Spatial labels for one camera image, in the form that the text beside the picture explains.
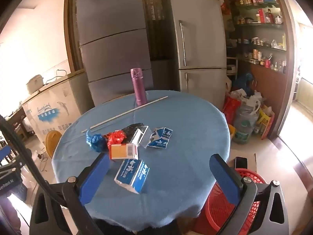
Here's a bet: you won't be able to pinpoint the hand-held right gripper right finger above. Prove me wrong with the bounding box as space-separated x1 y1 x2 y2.
210 154 290 235

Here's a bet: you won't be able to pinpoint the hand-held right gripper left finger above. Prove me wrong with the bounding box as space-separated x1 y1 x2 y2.
29 152 110 235

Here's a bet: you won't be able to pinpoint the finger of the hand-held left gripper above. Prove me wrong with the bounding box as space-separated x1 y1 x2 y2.
0 149 33 174
0 145 13 165

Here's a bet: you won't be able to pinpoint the red plastic basket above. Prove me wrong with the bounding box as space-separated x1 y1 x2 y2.
205 168 267 235

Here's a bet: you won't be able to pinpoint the blue plastic bag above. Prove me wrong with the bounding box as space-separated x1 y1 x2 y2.
85 130 108 152

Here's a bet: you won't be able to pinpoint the orange wrapper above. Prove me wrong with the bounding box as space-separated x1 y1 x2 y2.
108 143 139 161

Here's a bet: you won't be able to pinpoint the blue white carton box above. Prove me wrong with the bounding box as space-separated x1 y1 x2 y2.
114 159 150 194

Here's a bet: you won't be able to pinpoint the red plastic bag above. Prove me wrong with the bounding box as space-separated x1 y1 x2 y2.
104 130 126 150

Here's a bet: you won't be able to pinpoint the black plastic bag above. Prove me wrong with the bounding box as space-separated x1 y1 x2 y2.
121 123 145 142

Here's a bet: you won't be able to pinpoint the silver box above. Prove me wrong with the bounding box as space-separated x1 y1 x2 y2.
128 125 149 150

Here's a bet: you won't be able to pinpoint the blue white carton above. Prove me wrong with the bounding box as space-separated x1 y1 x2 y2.
146 127 174 150

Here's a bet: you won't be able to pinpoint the black rectangular object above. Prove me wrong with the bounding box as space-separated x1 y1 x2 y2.
235 157 248 169

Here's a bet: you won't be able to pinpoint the dark wooden side table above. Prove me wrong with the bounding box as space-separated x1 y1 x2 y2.
5 108 28 140

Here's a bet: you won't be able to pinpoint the yellow round fan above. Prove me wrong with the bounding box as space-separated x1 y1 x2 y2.
45 130 63 158

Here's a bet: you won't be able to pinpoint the clear water jug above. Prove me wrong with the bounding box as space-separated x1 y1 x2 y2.
232 113 257 145

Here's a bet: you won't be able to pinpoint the blue tablecloth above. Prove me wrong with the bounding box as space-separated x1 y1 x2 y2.
51 90 231 232

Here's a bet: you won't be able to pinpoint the red shopping bag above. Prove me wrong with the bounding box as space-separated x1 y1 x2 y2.
222 95 241 125

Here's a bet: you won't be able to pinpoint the yellow red box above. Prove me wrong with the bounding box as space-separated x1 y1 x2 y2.
257 105 275 140

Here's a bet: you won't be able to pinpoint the white chest freezer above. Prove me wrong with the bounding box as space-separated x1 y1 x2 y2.
22 69 94 150

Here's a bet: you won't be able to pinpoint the long white plastic strip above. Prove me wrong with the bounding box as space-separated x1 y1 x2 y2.
82 96 169 133

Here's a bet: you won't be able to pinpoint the white rice cooker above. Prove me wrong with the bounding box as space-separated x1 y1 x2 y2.
26 75 45 95

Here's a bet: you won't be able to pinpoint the white plastic bags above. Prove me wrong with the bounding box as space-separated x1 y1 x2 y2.
230 89 263 118

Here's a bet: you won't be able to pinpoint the large dark blue bag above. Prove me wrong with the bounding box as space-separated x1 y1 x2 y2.
232 73 255 96

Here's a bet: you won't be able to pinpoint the purple thermos bottle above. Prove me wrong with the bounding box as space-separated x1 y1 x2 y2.
130 68 148 106

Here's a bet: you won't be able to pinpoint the brown wooden shelf cabinet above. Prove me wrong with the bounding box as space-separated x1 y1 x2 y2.
221 0 297 140

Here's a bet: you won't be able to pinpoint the silver two-door refrigerator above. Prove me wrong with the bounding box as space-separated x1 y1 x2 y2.
169 0 228 110

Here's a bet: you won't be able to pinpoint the grey three-door refrigerator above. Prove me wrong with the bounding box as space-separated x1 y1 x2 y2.
76 0 154 106

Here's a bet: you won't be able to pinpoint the assorted shelf bottles and boxes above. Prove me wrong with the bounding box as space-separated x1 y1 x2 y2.
226 0 287 74

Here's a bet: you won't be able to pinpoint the thin black power cord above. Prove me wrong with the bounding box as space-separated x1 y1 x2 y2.
45 69 69 84

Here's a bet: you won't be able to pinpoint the brown wooden door frame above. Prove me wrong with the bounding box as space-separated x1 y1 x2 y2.
64 0 86 74

